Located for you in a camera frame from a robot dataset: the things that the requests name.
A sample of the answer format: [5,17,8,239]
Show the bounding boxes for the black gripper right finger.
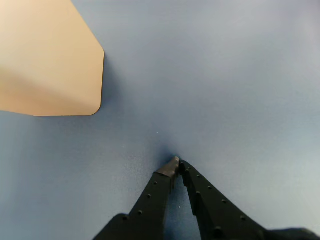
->
[179,161,320,240]

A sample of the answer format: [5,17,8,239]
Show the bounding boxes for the gripper black left finger with grey taped tip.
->
[92,156,181,240]

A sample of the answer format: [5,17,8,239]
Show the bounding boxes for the beige square box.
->
[0,0,105,117]

